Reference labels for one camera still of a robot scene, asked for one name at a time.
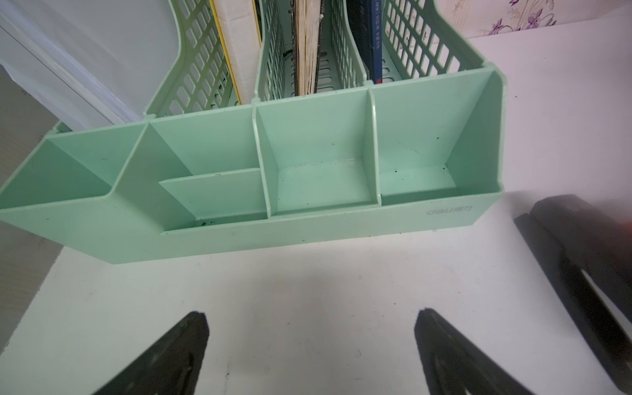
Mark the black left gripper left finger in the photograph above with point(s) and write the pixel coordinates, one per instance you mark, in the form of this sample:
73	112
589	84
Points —
170	366

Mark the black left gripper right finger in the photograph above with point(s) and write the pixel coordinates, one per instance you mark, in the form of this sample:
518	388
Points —
454	365

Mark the black stapler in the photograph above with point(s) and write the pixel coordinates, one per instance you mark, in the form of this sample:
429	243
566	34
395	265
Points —
586	256

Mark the green desk file organizer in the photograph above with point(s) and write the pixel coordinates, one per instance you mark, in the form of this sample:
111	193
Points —
202	173

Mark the dark blue book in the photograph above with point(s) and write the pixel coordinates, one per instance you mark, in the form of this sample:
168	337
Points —
365	19

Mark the tan worn-edge book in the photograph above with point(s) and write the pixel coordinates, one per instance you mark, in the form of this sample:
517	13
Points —
307	17

